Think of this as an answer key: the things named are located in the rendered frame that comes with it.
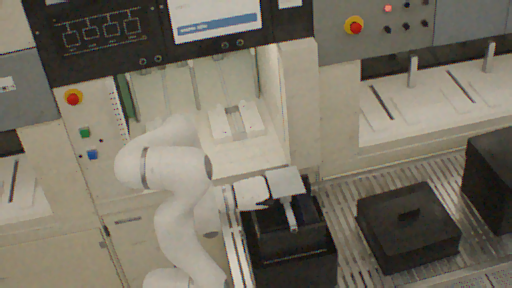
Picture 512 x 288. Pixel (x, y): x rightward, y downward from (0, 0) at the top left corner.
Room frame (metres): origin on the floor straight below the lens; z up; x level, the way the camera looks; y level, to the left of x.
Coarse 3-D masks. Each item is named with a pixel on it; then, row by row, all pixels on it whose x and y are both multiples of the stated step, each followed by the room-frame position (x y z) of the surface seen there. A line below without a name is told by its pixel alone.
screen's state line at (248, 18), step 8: (232, 16) 1.67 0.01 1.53; (240, 16) 1.67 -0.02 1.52; (248, 16) 1.67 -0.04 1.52; (256, 16) 1.68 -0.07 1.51; (192, 24) 1.65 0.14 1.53; (200, 24) 1.66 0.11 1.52; (208, 24) 1.66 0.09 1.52; (216, 24) 1.66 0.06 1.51; (224, 24) 1.66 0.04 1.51; (232, 24) 1.67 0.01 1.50; (184, 32) 1.65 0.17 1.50; (192, 32) 1.65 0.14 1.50
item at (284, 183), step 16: (272, 176) 1.32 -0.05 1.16; (288, 176) 1.31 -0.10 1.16; (304, 176) 1.40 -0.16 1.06; (272, 192) 1.25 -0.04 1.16; (288, 192) 1.24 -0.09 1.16; (304, 192) 1.23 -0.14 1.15; (272, 208) 1.38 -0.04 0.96; (288, 208) 1.25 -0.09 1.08; (256, 224) 1.25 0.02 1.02; (272, 224) 1.36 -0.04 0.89; (288, 224) 1.36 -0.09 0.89; (320, 224) 1.18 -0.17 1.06; (256, 240) 1.33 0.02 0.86; (272, 240) 1.17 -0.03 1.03; (288, 240) 1.18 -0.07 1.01; (304, 240) 1.18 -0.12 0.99; (320, 240) 1.19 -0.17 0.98; (272, 256) 1.17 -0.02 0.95; (288, 256) 1.18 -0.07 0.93; (304, 256) 1.18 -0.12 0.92
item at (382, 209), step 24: (384, 192) 1.47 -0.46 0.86; (408, 192) 1.45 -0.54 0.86; (432, 192) 1.44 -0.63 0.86; (360, 216) 1.41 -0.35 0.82; (384, 216) 1.35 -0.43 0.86; (408, 216) 1.33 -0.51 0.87; (432, 216) 1.32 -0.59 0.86; (384, 240) 1.25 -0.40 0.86; (408, 240) 1.23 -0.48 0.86; (432, 240) 1.22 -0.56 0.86; (456, 240) 1.22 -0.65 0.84; (384, 264) 1.19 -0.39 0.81; (408, 264) 1.19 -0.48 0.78
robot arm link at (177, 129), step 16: (160, 128) 1.11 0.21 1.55; (176, 128) 1.12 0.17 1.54; (192, 128) 1.15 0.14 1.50; (128, 144) 1.05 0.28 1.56; (144, 144) 1.06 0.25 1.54; (160, 144) 1.08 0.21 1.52; (176, 144) 1.10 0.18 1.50; (192, 144) 1.14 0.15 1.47; (128, 160) 1.00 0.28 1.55; (144, 160) 0.99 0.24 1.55; (128, 176) 0.98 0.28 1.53; (144, 176) 0.97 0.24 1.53
